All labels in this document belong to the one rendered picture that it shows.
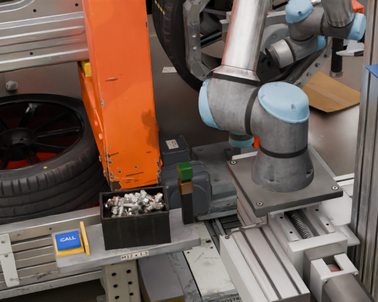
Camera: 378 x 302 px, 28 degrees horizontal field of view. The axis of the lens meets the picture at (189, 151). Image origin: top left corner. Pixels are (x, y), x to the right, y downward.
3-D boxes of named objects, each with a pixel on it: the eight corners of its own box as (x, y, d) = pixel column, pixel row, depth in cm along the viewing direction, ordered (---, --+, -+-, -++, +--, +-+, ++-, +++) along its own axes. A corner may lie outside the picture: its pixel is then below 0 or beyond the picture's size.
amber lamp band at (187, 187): (190, 186, 228) (189, 175, 225) (194, 193, 224) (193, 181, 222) (177, 188, 227) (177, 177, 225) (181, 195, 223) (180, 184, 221)
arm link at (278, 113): (297, 158, 173) (299, 106, 166) (244, 146, 179) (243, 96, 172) (315, 133, 182) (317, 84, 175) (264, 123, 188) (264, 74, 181)
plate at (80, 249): (80, 236, 229) (80, 233, 228) (84, 251, 222) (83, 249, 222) (54, 241, 227) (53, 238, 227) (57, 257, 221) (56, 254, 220)
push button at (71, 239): (78, 235, 228) (77, 229, 227) (81, 249, 222) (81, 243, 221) (55, 239, 227) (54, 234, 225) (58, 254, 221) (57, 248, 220)
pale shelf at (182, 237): (186, 214, 241) (186, 206, 239) (201, 245, 227) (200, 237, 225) (52, 240, 232) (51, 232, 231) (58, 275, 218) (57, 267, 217)
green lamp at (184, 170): (189, 172, 225) (189, 160, 223) (193, 179, 222) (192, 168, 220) (176, 174, 224) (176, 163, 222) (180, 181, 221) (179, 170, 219)
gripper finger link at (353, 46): (336, 39, 238) (361, 33, 241) (335, 56, 241) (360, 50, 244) (342, 42, 235) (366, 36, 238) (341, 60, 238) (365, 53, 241)
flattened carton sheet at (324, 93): (300, 63, 428) (300, 58, 426) (370, 98, 388) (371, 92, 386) (258, 78, 414) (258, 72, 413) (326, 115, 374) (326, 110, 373)
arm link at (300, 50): (313, 16, 220) (316, 36, 227) (279, 32, 220) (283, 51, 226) (326, 32, 215) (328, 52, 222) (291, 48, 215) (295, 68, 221)
